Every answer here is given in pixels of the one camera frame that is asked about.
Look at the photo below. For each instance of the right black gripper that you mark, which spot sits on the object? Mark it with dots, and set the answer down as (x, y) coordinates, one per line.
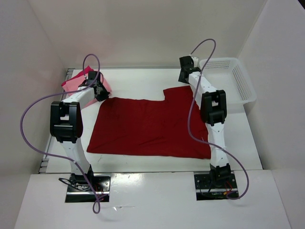
(180, 79)

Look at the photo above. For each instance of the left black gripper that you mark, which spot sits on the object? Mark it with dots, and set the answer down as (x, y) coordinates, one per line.
(104, 96)

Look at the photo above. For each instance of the magenta t shirt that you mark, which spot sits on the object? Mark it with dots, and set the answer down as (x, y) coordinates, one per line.
(83, 71)

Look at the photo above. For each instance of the light pink t shirt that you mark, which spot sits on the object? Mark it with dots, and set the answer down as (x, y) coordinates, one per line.
(92, 101)

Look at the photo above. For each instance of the dark red t shirt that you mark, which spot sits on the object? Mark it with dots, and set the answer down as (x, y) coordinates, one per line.
(150, 128)

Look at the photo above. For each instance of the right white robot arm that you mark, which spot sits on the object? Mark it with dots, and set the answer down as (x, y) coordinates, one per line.
(213, 112)

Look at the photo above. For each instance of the white plastic laundry basket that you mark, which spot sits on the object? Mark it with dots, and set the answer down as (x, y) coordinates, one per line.
(230, 75)

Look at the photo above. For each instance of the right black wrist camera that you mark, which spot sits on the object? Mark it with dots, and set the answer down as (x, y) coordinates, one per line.
(188, 61)

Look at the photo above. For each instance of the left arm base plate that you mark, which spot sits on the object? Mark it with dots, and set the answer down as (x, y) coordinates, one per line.
(79, 191)

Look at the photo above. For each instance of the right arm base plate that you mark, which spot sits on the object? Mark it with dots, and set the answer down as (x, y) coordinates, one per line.
(205, 190)

